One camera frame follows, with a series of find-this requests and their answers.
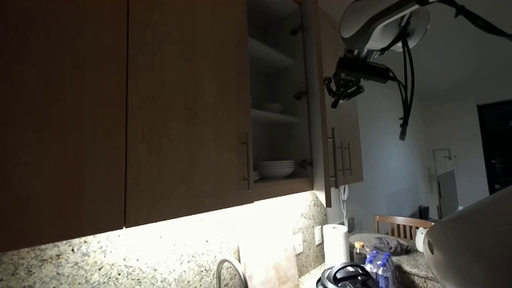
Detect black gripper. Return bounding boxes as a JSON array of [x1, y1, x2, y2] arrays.
[[324, 55, 396, 109]]

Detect woven placemat with cloth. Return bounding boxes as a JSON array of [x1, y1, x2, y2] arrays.
[[350, 234, 415, 261]]

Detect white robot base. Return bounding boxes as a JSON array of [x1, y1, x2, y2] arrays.
[[423, 188, 512, 288]]

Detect blue water bottles pack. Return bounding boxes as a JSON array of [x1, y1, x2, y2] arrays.
[[366, 250, 396, 288]]

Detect white paper towel roll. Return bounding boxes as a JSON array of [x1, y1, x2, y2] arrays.
[[324, 225, 351, 266]]

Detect wooden chair right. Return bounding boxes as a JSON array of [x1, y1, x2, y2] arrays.
[[375, 215, 433, 242]]

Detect small glass bottle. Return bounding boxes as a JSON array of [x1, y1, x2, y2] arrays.
[[354, 242, 369, 265]]

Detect chrome faucet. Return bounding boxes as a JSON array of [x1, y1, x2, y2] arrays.
[[217, 257, 249, 288]]

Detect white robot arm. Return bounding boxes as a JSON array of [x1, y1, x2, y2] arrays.
[[324, 0, 430, 109]]

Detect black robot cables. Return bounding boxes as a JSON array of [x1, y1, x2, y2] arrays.
[[374, 0, 512, 143]]

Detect wall phone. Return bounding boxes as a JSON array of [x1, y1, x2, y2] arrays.
[[340, 185, 351, 205]]

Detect cabinet door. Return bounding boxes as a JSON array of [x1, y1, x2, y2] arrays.
[[302, 0, 335, 209], [0, 0, 129, 250], [337, 101, 364, 185], [127, 0, 250, 220]]

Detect white bowl in cabinet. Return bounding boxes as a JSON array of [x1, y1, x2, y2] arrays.
[[257, 161, 295, 180]]

